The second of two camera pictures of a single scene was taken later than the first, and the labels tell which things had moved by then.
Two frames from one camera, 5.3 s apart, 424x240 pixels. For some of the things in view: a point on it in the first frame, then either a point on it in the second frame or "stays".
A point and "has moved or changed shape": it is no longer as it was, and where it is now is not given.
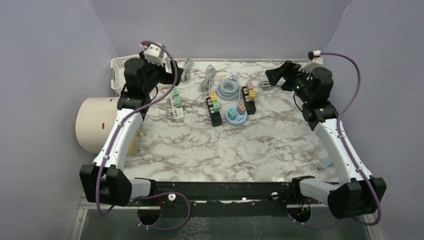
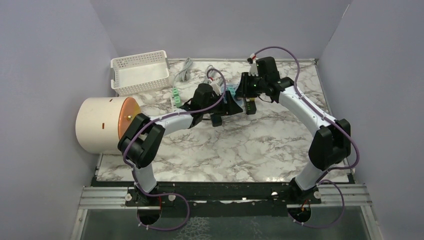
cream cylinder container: (93, 117) stays
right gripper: (290, 70) → (242, 90)
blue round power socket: (240, 119) has moved or changed shape
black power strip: (215, 117) stays
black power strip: (250, 105) stays
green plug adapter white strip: (177, 98) stays
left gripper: (167, 78) → (230, 108)
